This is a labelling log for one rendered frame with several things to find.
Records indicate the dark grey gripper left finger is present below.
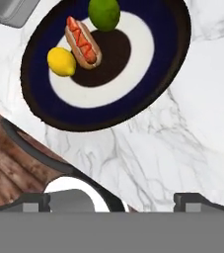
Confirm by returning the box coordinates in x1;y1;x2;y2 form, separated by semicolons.
0;192;51;213

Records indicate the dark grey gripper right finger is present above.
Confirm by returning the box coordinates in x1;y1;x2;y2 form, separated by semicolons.
173;192;224;213

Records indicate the large blue and white plate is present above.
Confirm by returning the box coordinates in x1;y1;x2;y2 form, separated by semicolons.
20;0;192;133

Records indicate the grey tupperware container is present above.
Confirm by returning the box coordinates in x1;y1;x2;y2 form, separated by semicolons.
0;0;42;29

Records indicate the round black and white object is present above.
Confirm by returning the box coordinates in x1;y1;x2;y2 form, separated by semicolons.
0;118;131;213

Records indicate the yellow lemon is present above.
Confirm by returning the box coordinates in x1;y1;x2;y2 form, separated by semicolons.
46;46;78;78

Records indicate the hot dog in bun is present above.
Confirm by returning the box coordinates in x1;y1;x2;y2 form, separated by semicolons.
64;15;104;70

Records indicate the green lime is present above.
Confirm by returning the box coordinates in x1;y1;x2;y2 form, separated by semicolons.
87;0;121;33

